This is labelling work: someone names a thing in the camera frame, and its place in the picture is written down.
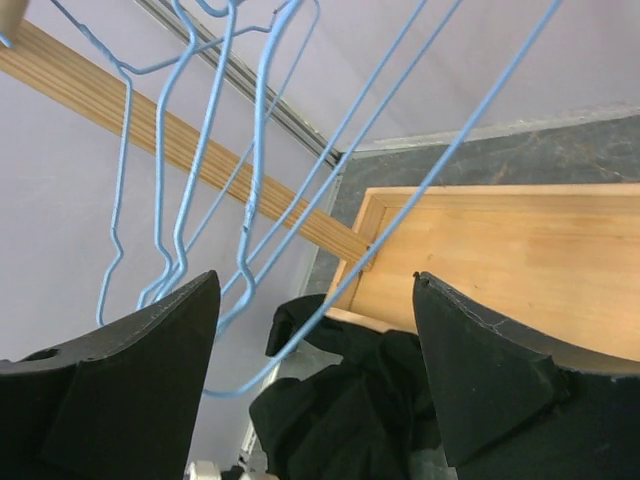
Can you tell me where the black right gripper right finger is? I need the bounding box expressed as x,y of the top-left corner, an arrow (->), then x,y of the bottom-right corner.
412,272 -> 639,479

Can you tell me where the wooden clothes rack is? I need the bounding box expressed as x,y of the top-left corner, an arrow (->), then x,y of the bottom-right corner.
1,15 -> 639,365

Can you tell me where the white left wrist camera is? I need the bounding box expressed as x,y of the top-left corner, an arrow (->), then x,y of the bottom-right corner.
183,460 -> 222,480

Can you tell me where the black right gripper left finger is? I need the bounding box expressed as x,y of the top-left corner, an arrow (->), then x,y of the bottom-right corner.
1,271 -> 221,479

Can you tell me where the black shirt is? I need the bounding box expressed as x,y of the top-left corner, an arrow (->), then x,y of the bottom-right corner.
249,317 -> 441,479

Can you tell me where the light blue wire hanger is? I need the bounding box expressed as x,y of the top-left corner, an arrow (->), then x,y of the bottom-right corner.
0,0 -> 281,326
138,1 -> 462,313
203,1 -> 562,398
137,1 -> 427,313

